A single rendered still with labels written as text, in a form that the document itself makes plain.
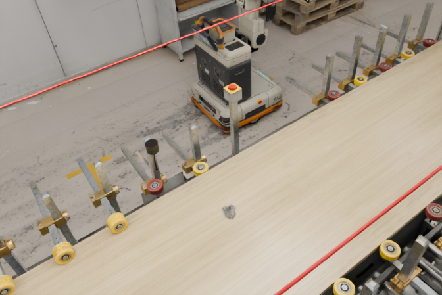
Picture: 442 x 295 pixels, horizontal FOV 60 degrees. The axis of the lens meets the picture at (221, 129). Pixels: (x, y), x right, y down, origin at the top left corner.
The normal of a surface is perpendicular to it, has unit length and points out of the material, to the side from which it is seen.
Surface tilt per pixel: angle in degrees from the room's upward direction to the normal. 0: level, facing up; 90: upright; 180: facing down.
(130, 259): 0
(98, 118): 0
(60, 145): 0
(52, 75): 90
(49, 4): 90
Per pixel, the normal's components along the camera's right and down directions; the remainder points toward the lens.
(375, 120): -0.06, -0.74
